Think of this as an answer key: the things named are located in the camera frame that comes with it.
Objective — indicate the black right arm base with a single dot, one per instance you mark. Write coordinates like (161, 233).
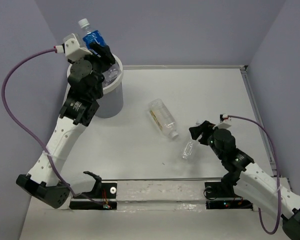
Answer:
(220, 196)

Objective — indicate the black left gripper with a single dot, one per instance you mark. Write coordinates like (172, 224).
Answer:
(107, 58)

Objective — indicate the white cylindrical waste bin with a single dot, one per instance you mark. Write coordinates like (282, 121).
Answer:
(112, 97)

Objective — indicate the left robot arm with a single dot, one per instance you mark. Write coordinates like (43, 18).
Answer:
(44, 180)

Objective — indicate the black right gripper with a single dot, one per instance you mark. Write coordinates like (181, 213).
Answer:
(205, 128)

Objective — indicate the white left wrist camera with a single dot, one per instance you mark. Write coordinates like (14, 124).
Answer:
(73, 48)

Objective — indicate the large clear bottle cream label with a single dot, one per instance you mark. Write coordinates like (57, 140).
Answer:
(163, 118)

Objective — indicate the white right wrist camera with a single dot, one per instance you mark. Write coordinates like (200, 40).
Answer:
(226, 121)

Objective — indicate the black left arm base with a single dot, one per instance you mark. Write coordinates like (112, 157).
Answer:
(93, 193)

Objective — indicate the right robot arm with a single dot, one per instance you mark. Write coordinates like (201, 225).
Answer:
(248, 180)

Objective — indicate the blue label bottle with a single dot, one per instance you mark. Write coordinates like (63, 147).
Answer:
(93, 35)

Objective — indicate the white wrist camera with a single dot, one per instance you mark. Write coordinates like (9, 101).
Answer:
(226, 121)
(73, 48)

